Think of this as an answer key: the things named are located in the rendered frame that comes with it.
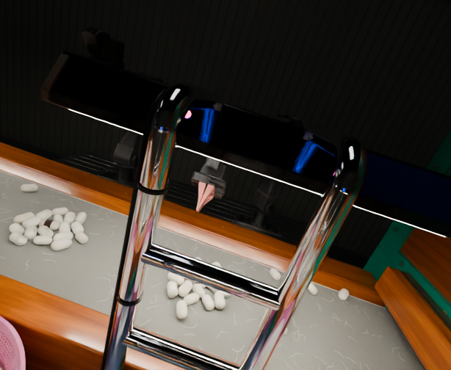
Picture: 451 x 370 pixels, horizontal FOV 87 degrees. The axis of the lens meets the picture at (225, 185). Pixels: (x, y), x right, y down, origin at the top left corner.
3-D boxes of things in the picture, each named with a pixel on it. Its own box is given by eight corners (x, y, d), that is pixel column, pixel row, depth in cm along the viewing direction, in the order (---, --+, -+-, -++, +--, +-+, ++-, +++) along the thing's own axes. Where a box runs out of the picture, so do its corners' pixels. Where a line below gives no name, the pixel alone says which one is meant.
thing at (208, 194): (206, 209, 63) (217, 180, 67) (180, 200, 63) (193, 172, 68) (204, 218, 68) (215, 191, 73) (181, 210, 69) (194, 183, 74)
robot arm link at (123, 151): (127, 164, 92) (157, 90, 97) (111, 158, 92) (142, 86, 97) (132, 167, 98) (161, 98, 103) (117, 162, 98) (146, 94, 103)
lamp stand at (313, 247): (146, 308, 50) (201, 87, 35) (236, 342, 49) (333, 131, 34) (80, 421, 32) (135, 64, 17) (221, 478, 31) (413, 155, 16)
